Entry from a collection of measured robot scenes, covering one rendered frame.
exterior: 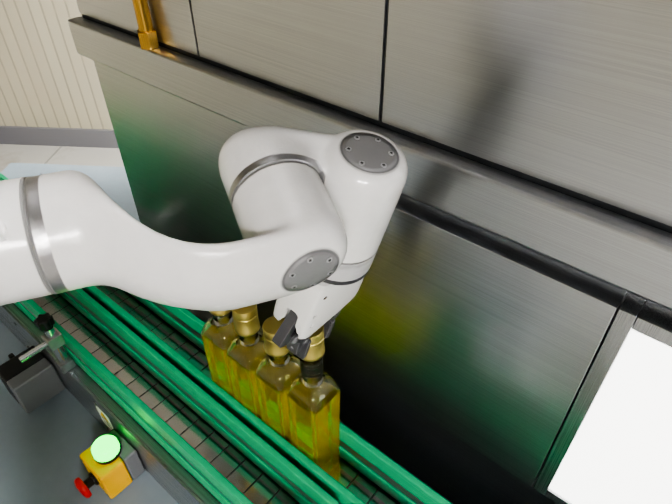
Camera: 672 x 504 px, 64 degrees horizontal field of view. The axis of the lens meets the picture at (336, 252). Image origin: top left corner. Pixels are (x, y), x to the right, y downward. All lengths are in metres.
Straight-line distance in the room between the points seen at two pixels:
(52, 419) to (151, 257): 0.89
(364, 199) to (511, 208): 0.18
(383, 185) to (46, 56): 3.31
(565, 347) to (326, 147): 0.33
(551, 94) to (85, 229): 0.39
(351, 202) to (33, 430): 0.93
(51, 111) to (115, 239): 3.45
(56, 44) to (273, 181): 3.23
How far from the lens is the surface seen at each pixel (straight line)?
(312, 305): 0.53
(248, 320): 0.73
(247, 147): 0.43
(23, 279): 0.41
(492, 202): 0.56
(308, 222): 0.37
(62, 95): 3.73
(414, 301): 0.69
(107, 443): 1.03
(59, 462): 1.18
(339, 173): 0.43
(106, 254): 0.39
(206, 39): 0.81
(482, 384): 0.72
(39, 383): 1.22
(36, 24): 3.60
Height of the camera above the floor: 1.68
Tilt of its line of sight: 40 degrees down
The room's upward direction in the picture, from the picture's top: straight up
